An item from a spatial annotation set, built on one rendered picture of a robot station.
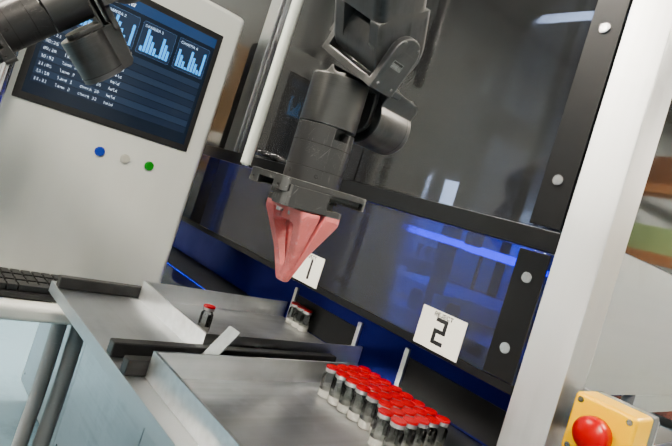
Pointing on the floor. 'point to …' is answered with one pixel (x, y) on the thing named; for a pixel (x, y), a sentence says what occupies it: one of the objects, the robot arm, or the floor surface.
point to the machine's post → (598, 216)
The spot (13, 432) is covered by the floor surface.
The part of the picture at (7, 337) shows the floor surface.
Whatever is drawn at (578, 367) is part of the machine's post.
